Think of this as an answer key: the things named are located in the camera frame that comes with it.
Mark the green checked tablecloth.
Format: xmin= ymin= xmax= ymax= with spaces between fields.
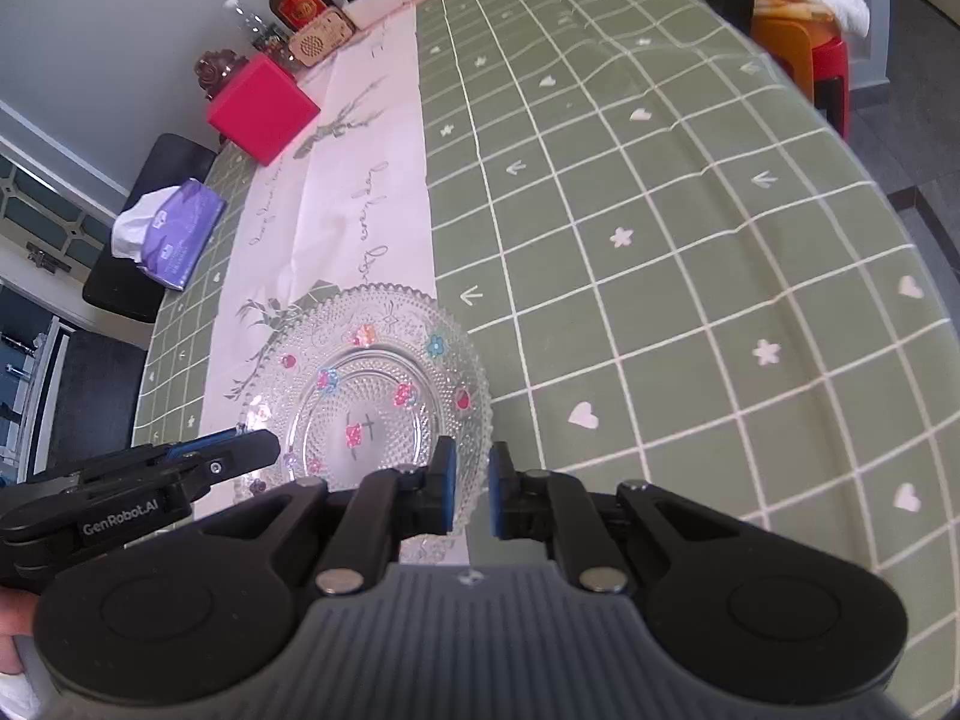
xmin=131 ymin=0 xmax=947 ymax=587

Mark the person's left hand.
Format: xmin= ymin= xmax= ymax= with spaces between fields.
xmin=0 ymin=591 xmax=35 ymax=673

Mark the large flowered glass plate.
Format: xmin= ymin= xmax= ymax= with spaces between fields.
xmin=234 ymin=283 xmax=492 ymax=542

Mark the purple tissue pack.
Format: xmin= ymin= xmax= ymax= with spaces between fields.
xmin=111 ymin=180 xmax=228 ymax=292

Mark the small wooden radio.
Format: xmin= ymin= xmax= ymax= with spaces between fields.
xmin=289 ymin=6 xmax=357 ymax=61

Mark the jar of colourful candies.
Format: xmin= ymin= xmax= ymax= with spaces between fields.
xmin=251 ymin=24 xmax=295 ymax=70

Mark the red stool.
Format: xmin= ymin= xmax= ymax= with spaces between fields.
xmin=806 ymin=37 xmax=853 ymax=140

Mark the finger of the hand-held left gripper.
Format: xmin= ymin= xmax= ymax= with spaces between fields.
xmin=187 ymin=430 xmax=283 ymax=499
xmin=160 ymin=426 xmax=242 ymax=464

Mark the clear glass bottle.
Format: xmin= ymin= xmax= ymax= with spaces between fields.
xmin=223 ymin=0 xmax=271 ymax=53

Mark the orange stool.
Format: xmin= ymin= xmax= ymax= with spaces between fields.
xmin=752 ymin=11 xmax=815 ymax=103

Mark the brown rose ornament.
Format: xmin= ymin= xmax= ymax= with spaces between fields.
xmin=196 ymin=50 xmax=248 ymax=100

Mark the red box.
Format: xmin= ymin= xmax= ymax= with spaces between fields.
xmin=207 ymin=52 xmax=322 ymax=166

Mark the white glass-door cabinet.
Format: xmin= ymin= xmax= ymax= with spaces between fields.
xmin=0 ymin=150 xmax=132 ymax=280

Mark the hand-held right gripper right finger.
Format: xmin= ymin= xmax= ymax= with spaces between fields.
xmin=487 ymin=441 xmax=741 ymax=595

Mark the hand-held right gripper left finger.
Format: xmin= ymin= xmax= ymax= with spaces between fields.
xmin=199 ymin=435 xmax=460 ymax=595

